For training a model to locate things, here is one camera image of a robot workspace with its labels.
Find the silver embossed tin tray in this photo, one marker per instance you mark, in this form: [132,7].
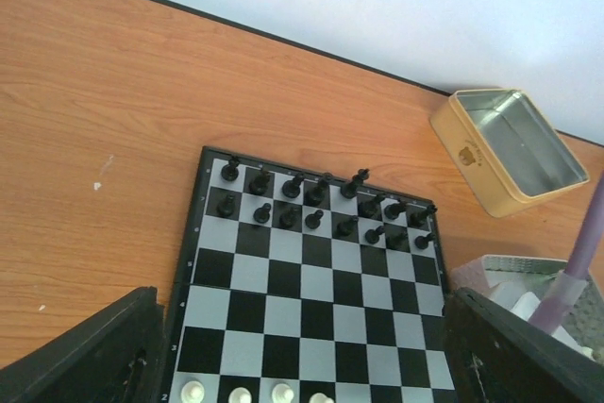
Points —
[482,274]

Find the gold square tin box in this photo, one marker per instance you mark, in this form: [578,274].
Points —
[509,154]

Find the black and silver chessboard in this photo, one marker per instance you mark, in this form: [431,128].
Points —
[281,279]

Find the white chess pawn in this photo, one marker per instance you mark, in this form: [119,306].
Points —
[320,398]

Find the white chess piece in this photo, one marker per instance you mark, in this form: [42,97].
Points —
[240,395]
[282,393]
[193,391]

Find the black chess king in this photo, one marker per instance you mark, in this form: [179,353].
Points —
[349,189]

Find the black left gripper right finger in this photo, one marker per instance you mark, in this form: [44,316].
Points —
[495,356]

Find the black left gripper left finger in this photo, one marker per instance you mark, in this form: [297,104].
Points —
[112,356]

